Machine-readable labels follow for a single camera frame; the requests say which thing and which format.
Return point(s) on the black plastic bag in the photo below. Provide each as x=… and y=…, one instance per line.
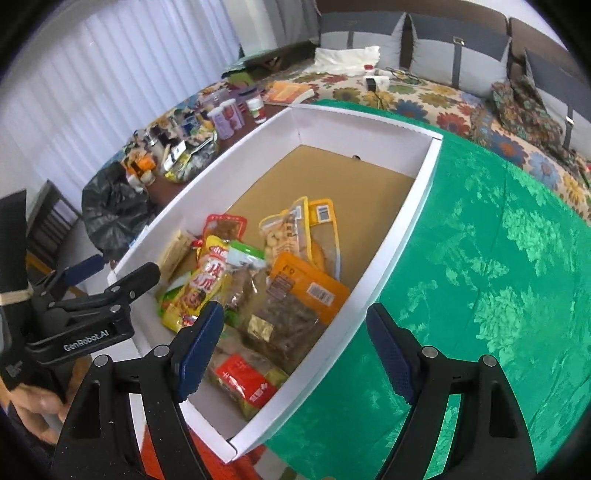
x=115, y=207

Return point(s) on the purple canister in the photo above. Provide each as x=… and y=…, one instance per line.
x=225, y=124
x=233, y=110

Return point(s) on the yellow snack packet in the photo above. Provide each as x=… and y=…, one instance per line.
x=281, y=240

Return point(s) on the brown side table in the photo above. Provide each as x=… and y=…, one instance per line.
x=240, y=138

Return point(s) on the clear bag of snacks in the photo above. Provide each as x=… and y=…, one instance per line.
x=194, y=159

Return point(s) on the white sheer curtain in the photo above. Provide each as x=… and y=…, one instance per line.
x=115, y=69

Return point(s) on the floral bedsheet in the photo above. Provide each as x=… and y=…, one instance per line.
x=438, y=106

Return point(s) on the orange red plastic object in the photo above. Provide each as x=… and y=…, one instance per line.
x=203, y=457

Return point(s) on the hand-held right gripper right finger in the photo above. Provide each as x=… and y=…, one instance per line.
x=390, y=350

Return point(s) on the white folded cloth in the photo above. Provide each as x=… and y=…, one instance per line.
x=346, y=60

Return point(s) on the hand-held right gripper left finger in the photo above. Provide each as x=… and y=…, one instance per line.
x=203, y=346

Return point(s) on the yellow packet red characters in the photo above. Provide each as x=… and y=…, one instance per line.
x=198, y=286

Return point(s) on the orange book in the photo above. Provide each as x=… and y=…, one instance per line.
x=288, y=92

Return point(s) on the white bottle green label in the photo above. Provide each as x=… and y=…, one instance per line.
x=257, y=110

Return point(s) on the green patterned tablecloth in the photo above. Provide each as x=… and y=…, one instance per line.
x=485, y=286

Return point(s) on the beige wafer packet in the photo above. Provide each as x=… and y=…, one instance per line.
x=175, y=254

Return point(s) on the dark wooden chair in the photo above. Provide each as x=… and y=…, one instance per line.
x=51, y=217

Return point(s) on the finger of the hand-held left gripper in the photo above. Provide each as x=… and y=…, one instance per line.
x=134, y=281
x=83, y=270

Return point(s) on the person's left hand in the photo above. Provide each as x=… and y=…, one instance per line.
x=39, y=408

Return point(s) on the dark wooden bench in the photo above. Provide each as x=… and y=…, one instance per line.
x=272, y=57

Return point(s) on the orange box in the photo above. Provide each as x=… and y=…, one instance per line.
x=141, y=168

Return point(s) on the white cardboard box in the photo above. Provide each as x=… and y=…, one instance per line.
x=351, y=138

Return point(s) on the grey pillow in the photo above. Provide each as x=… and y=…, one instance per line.
x=461, y=55
x=364, y=37
x=558, y=92

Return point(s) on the orange packet dark meat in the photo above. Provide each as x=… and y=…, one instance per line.
x=295, y=286

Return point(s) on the orange sausage snack packet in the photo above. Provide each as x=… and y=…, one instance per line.
x=325, y=249

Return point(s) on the white charger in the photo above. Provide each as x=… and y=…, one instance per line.
x=376, y=84

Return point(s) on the small red cap bottle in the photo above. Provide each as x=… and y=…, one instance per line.
x=369, y=69

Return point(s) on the clear packet red label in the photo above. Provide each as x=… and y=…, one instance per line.
x=244, y=383

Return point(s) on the dark floral cloth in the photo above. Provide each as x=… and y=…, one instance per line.
x=531, y=115

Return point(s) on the green white header packet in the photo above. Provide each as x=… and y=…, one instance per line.
x=244, y=277

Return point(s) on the red fish snack packet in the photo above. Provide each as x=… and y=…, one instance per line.
x=226, y=226

